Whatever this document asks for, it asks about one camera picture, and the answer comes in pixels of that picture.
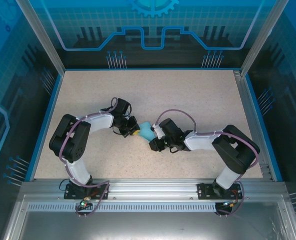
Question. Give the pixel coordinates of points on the light blue cloth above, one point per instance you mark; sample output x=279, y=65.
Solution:
x=145, y=130

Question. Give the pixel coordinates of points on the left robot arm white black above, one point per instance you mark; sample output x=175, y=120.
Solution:
x=71, y=142

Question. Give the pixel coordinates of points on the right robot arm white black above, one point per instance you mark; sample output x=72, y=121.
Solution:
x=238, y=150

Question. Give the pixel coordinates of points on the sheet metal tray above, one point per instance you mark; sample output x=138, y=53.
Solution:
x=150, y=225

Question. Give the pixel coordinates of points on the blue table edge strip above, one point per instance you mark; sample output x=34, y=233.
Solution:
x=262, y=125
x=46, y=125

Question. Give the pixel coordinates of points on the aluminium mounting rail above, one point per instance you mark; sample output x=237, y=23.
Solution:
x=150, y=188

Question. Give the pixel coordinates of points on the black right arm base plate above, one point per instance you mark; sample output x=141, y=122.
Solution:
x=204, y=192

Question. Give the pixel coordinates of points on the aluminium side rail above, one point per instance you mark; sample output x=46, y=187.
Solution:
x=246, y=100

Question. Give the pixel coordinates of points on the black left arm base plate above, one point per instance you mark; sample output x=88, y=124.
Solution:
x=68, y=195

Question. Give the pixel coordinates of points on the blue printed enclosure panel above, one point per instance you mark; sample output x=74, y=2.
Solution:
x=147, y=15
x=7, y=100
x=288, y=100

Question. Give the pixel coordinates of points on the aluminium frame post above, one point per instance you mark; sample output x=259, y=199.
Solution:
x=41, y=37
x=261, y=37

